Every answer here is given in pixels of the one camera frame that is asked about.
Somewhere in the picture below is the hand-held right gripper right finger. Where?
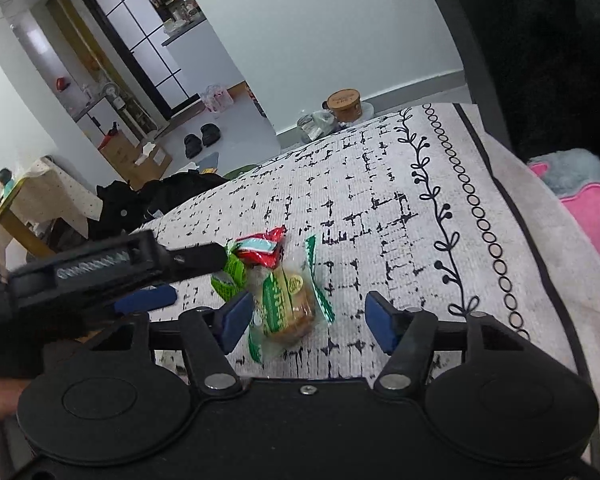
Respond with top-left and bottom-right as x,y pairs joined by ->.
364,291 -> 533,392

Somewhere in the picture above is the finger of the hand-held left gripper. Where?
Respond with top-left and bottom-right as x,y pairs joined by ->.
112,284 -> 177,313
160,242 -> 229,281

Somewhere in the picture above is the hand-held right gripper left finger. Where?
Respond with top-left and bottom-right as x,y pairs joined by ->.
87,290 -> 255,395

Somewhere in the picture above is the small green snack packet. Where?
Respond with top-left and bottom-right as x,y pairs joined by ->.
211,241 -> 248,302

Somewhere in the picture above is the green-print bread packet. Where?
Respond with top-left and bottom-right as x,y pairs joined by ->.
247,235 -> 337,363

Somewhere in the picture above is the red snack packet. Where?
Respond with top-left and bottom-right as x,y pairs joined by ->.
235,226 -> 287,268

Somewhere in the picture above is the yellow wooden table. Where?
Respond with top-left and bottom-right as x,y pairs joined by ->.
0,195 -> 56,258

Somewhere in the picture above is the black bag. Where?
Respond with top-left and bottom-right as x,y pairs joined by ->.
140,170 -> 228,216

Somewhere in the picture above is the dotted tablecloth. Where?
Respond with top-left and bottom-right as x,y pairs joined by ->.
10,156 -> 103,241

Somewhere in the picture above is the green rug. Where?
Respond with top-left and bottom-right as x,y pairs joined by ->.
225,162 -> 261,178

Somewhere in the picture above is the cardboard box with tissue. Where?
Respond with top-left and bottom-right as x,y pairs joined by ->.
125,142 -> 173,188

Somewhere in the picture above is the black and white printed blanket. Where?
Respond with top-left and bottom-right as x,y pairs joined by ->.
130,102 -> 581,381

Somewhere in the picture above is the clear plastic bag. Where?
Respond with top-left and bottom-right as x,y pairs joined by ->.
296,109 -> 340,143

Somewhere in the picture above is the white standing fan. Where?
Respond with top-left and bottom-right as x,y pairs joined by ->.
102,82 -> 126,111

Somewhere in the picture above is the white kitchen cabinet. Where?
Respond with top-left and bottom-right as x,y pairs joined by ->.
162,15 -> 246,106

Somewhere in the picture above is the brown lidded tub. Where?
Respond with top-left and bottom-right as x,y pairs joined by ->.
326,89 -> 363,123

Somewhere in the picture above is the black framed glass door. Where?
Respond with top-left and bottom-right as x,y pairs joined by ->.
80,0 -> 201,116

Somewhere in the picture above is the pink and grey plush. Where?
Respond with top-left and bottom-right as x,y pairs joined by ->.
527,149 -> 600,281

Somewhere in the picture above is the black chair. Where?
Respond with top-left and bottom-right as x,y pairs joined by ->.
415,0 -> 511,151

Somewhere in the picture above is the black coat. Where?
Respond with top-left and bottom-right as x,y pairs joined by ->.
445,0 -> 600,161

